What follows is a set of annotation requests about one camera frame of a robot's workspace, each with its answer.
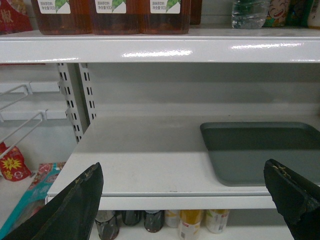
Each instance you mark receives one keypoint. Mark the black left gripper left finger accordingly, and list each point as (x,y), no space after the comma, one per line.
(70,215)

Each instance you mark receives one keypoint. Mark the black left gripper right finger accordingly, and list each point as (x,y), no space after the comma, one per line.
(296,198)

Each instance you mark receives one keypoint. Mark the grey silver tray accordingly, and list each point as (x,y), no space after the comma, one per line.
(238,150)

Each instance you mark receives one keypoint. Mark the dark cola bottle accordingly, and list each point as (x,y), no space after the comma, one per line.
(107,224)

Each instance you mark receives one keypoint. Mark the pink teal snack bag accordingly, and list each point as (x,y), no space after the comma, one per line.
(34,198)

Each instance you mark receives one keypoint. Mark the red snack bag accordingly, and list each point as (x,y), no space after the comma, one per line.
(13,167)

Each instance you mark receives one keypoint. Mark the yellow label drink bottle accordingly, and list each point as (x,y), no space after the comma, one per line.
(189,224)

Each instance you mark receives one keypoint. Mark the white metal shelf unit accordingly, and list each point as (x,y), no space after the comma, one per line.
(135,104)

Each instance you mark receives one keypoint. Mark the cartoon label drink bottle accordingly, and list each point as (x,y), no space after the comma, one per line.
(277,13)

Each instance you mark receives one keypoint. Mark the clear water bottle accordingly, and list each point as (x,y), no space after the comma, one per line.
(249,14)

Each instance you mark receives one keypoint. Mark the brown tea bottle left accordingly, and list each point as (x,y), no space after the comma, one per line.
(62,17)

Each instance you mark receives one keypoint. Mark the brown tea bottle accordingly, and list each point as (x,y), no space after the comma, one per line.
(164,17)
(62,17)
(114,17)

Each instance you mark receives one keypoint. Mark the brown tea bottle middle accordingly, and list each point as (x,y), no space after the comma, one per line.
(114,17)

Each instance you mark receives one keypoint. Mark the brown tea bottle right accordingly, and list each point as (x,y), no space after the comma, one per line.
(164,17)

